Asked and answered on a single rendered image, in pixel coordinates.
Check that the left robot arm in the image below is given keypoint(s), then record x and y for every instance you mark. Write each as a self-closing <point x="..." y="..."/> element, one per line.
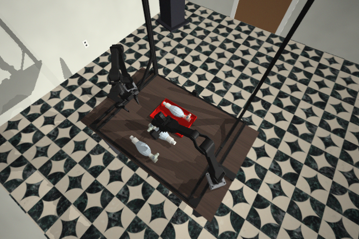
<point x="206" y="148"/>

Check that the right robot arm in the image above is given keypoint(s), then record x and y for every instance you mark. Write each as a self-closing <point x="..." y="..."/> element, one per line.
<point x="118" y="78"/>

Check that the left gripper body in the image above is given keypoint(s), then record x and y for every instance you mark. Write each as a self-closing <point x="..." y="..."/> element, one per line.
<point x="155" y="134"/>

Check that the white resuscitator with pale blue bag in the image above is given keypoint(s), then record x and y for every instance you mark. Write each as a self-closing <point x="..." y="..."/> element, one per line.
<point x="176" y="111"/>

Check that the red tray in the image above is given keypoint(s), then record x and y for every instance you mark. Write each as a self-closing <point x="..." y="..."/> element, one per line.
<point x="167" y="112"/>

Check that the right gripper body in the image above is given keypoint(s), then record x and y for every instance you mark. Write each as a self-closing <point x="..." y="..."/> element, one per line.
<point x="120" y="104"/>

